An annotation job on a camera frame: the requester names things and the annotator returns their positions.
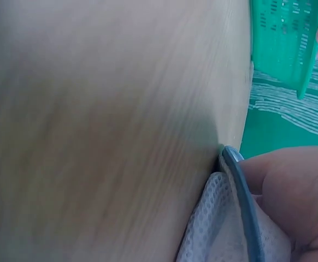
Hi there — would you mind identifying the person's right hand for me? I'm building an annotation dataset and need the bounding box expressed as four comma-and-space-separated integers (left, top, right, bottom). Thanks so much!
242, 145, 318, 262

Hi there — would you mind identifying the green plastic slotted basket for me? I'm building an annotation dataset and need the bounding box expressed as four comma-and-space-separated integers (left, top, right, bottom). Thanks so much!
250, 0, 318, 100

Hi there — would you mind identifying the white mesh item grey rim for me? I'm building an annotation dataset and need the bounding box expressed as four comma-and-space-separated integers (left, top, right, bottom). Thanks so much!
175, 145, 295, 262

